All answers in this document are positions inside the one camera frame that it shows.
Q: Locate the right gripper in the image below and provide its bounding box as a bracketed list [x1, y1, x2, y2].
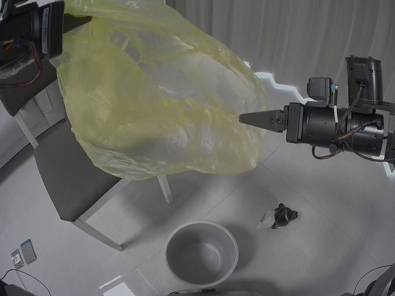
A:
[239, 103, 338, 146]

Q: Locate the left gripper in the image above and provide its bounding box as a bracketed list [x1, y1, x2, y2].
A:
[15, 0, 93, 60]

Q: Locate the yellow plastic bag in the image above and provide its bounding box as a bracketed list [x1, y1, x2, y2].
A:
[49, 0, 268, 182]

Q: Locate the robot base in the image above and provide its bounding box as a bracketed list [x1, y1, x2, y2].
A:
[167, 287, 229, 296]

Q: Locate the crumpled black plastic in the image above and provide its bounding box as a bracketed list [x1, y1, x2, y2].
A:
[271, 202, 299, 230]

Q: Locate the white trash bin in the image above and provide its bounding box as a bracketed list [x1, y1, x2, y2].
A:
[165, 220, 240, 287]

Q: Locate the pale grey sofa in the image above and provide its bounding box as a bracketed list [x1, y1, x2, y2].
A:
[31, 85, 67, 129]

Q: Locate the clear printed wrapper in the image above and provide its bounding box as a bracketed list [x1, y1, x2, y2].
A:
[256, 212, 277, 229]

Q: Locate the white curtain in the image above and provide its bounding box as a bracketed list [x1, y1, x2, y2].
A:
[164, 0, 395, 110]

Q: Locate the grey and white chair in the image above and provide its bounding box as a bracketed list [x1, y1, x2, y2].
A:
[0, 64, 173, 253]

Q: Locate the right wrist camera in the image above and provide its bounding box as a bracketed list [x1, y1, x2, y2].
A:
[306, 76, 337, 108]

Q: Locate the black cable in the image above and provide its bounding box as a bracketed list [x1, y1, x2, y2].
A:
[353, 265, 394, 295]
[0, 268, 50, 296]

